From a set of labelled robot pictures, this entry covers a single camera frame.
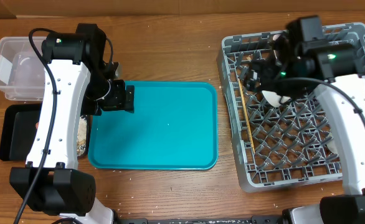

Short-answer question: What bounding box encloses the pink plate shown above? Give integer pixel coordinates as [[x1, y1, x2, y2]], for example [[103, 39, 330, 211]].
[[261, 32, 291, 107]]

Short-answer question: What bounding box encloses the wooden chopstick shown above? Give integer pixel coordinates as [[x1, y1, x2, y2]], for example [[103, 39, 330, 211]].
[[237, 79, 255, 156]]

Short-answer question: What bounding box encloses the white paper cup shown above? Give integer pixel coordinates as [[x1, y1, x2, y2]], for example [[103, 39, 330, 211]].
[[326, 138, 338, 154]]

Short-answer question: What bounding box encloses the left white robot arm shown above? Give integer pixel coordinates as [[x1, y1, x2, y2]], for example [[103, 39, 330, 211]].
[[9, 23, 135, 223]]

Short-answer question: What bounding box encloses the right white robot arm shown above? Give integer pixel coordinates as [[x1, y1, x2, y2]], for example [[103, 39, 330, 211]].
[[240, 16, 365, 223]]

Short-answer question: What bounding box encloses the grey dishwasher rack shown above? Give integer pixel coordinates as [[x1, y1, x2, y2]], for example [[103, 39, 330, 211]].
[[217, 22, 365, 192]]

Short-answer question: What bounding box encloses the pile of white rice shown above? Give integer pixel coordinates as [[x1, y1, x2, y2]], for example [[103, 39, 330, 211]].
[[77, 116, 87, 145]]

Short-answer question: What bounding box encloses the teal plastic tray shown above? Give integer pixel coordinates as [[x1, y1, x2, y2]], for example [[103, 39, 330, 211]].
[[88, 81, 218, 170]]

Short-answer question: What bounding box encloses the pile of peanut shells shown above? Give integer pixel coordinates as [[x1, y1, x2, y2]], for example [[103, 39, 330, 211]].
[[77, 140, 87, 157]]

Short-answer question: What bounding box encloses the clear plastic storage bin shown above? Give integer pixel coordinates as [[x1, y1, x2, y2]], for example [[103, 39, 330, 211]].
[[0, 37, 45, 101]]

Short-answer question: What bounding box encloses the black plastic bin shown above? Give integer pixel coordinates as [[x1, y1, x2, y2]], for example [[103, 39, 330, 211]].
[[0, 103, 42, 161]]

